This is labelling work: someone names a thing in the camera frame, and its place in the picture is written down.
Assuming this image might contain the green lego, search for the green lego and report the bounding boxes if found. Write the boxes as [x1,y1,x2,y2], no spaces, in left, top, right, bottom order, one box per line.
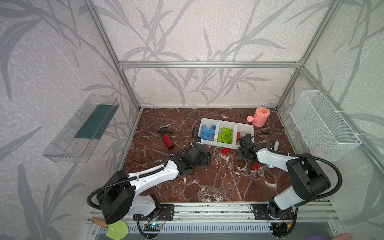
[217,134,223,143]
[224,135,233,145]
[220,134,227,143]
[222,128,233,135]

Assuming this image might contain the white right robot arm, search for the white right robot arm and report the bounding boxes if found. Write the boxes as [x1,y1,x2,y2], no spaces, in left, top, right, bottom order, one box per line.
[238,134,343,220]

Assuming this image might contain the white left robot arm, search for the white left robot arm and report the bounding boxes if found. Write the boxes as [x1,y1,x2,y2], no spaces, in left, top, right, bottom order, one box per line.
[87,127,211,225]

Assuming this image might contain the white three-compartment bin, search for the white three-compartment bin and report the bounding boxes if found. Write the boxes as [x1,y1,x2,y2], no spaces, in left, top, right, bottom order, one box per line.
[198,118,254,150]

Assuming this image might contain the pink watering can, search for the pink watering can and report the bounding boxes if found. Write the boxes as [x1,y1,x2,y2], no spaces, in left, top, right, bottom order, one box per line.
[247,107,270,128]

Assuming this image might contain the left controller board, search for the left controller board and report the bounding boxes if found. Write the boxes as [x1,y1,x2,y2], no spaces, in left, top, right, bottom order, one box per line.
[143,222,166,233]

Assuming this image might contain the controller board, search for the controller board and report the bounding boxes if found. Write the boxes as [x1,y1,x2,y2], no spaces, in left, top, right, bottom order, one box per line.
[143,222,166,233]
[270,222,295,236]

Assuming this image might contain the right controller board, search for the right controller board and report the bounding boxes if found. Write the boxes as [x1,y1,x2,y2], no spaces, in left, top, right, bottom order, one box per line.
[270,222,295,236]

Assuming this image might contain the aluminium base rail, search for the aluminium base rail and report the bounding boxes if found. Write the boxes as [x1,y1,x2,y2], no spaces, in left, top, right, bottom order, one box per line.
[86,201,337,224]

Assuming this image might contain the white wire mesh basket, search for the white wire mesh basket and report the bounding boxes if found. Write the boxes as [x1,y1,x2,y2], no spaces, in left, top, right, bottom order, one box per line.
[290,90,362,162]

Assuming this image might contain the clear wall shelf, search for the clear wall shelf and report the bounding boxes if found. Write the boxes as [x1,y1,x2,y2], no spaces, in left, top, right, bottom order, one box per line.
[42,94,120,163]

